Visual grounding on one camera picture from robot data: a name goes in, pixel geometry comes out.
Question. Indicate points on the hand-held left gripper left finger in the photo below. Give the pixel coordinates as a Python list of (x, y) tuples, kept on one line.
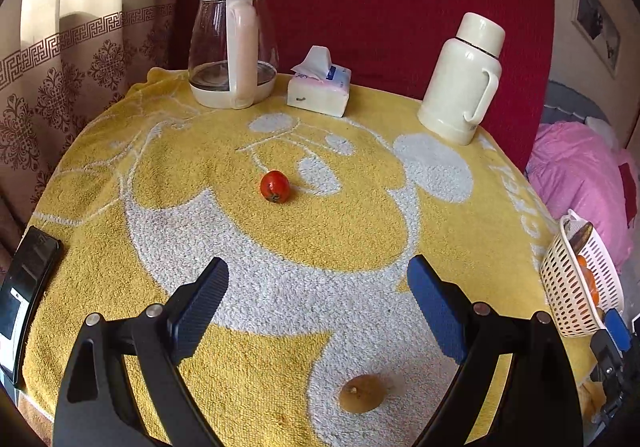
[(200, 307)]

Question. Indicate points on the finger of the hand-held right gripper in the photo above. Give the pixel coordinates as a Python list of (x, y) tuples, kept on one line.
[(618, 329)]

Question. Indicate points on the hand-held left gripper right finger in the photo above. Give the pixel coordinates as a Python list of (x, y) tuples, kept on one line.
[(435, 309)]

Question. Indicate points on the large orange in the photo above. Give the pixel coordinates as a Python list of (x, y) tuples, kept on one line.
[(593, 294)]

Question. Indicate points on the white perforated plastic basket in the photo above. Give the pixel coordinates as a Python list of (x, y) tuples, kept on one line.
[(562, 287)]

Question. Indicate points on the small orange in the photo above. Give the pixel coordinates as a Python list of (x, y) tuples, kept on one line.
[(582, 261)]

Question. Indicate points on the small red tomato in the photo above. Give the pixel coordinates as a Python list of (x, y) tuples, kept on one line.
[(275, 186)]

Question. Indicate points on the yellow printed towel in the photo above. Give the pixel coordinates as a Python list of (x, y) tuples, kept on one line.
[(200, 207)]

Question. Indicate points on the tan round fruit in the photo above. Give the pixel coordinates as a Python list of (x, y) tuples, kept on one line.
[(361, 394)]

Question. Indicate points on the red patterned blanket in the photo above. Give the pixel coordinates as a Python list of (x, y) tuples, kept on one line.
[(630, 189)]

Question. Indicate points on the pink blanket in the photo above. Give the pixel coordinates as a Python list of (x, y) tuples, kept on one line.
[(575, 177)]

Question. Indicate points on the black smartphone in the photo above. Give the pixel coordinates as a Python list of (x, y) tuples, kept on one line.
[(25, 287)]

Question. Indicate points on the white pillow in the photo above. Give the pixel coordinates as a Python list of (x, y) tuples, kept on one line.
[(602, 129)]

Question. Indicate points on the white thermos flask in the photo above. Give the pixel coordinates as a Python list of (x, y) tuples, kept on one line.
[(455, 82)]

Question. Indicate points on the grey bed headboard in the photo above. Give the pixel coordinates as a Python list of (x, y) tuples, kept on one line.
[(565, 102)]

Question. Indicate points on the white tissue pack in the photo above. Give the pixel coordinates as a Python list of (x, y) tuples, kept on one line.
[(320, 94)]

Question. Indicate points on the beige patterned curtain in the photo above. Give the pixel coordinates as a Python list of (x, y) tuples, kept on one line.
[(75, 77)]

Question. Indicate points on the framed wall picture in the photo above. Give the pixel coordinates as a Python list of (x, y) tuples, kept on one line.
[(595, 22)]

